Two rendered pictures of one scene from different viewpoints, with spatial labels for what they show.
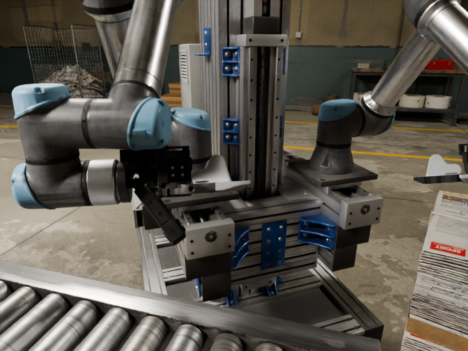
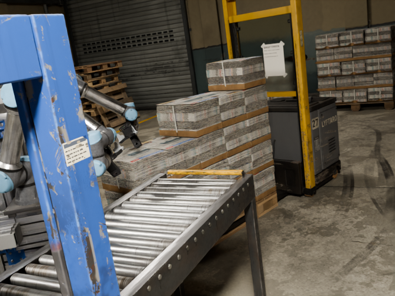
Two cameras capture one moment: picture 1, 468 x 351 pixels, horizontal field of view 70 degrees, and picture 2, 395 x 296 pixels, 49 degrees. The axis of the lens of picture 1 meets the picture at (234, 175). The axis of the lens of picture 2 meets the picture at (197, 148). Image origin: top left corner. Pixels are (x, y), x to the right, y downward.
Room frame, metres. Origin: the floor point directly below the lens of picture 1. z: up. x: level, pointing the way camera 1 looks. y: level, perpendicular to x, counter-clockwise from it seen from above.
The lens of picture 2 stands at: (-0.30, 2.02, 1.47)
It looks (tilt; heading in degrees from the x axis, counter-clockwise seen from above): 14 degrees down; 281
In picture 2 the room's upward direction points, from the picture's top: 8 degrees counter-clockwise
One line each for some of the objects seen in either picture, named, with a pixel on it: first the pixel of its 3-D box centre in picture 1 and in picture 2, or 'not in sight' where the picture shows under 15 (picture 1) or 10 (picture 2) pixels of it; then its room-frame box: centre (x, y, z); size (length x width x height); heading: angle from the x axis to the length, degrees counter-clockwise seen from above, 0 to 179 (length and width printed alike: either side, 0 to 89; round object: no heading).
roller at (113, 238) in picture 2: not in sight; (123, 241); (0.32, 0.57, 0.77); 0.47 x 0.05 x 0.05; 164
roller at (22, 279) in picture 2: not in sight; (64, 288); (0.41, 0.88, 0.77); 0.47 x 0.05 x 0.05; 164
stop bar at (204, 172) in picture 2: not in sight; (204, 172); (0.11, -0.13, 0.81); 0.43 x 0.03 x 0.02; 164
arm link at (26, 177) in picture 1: (57, 182); (97, 165); (0.50, 0.28, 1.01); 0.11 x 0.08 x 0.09; 99
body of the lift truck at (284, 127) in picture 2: not in sight; (295, 140); (-0.43, -2.25, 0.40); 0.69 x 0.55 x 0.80; 146
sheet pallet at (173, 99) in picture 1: (191, 97); not in sight; (7.06, 0.88, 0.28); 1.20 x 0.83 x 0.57; 74
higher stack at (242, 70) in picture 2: not in sight; (242, 136); (0.02, -1.58, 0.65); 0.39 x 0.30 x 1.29; 146
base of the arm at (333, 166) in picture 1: (332, 154); not in sight; (1.12, -0.34, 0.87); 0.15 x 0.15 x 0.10
